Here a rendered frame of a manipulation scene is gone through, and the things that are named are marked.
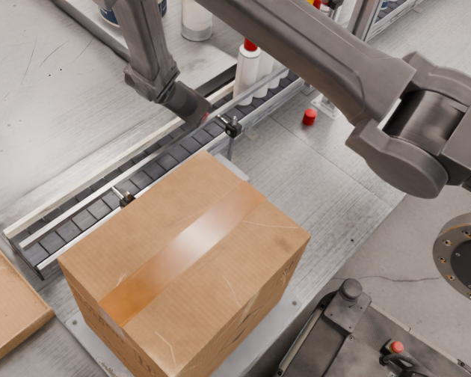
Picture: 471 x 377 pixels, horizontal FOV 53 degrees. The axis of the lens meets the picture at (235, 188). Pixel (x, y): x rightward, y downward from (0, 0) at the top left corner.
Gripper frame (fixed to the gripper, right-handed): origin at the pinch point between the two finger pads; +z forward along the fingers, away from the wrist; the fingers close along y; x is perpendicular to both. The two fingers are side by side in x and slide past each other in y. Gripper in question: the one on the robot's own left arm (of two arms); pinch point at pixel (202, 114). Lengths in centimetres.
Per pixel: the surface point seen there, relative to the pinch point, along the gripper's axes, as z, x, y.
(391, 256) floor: 116, 6, -53
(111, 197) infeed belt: -14.2, 25.7, -1.1
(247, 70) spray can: 2.9, -14.3, -1.4
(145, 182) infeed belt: -9.1, 19.4, -2.9
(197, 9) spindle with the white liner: 10.1, -20.8, 24.9
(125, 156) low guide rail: -11.7, 17.4, 3.4
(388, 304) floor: 103, 21, -64
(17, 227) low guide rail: -28.5, 37.9, 3.7
